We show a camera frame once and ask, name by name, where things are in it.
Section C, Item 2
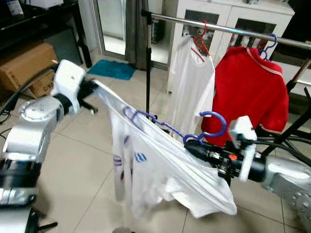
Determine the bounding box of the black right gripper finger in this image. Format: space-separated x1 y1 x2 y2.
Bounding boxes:
185 146 209 159
185 139 210 152

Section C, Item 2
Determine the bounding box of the purple plastic hanger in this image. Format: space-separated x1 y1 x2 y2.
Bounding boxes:
122 108 228 146
258 33 278 61

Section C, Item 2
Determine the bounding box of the white printed t-shirt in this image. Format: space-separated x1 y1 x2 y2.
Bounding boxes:
92 80 239 220

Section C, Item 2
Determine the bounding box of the red plastic hanger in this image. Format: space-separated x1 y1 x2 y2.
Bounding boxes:
190 20 212 58

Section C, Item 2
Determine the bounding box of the teal floor mat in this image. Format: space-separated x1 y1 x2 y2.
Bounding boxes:
87 59 138 81

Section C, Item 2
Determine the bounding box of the grey box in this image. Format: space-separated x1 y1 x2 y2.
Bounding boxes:
46 29 84 64

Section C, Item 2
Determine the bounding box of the plain white t-shirt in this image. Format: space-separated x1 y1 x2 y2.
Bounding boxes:
168 35 216 139

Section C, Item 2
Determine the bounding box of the brown cardboard box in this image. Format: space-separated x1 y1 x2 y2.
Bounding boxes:
0 41 59 98

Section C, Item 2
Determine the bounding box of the glass door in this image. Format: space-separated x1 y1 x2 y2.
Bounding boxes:
91 0 129 60

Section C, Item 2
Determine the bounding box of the red collared shirt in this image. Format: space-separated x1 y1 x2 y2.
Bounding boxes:
201 46 291 146

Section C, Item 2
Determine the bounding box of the grey curtain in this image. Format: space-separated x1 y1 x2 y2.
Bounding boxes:
125 0 152 66

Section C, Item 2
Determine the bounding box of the black table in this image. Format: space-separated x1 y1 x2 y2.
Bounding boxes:
0 0 94 68

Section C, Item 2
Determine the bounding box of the metal clothes rack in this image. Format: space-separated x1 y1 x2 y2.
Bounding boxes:
141 9 311 156

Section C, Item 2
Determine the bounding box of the low white glass-door cabinet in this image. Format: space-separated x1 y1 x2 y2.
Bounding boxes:
165 0 296 93

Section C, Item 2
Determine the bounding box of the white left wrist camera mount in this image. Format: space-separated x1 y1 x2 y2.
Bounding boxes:
51 59 88 113

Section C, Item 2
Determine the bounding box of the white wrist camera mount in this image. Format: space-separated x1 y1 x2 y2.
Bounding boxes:
51 59 88 113
228 116 258 183

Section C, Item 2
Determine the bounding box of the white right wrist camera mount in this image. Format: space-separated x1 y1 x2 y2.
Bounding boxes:
228 116 258 183

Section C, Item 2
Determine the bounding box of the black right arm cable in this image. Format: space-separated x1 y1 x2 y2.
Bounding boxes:
253 136 311 168

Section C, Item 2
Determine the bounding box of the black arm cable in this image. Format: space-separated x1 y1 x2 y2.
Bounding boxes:
253 136 311 168
0 63 59 115

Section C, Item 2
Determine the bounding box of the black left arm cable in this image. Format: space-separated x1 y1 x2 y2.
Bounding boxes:
0 63 59 115

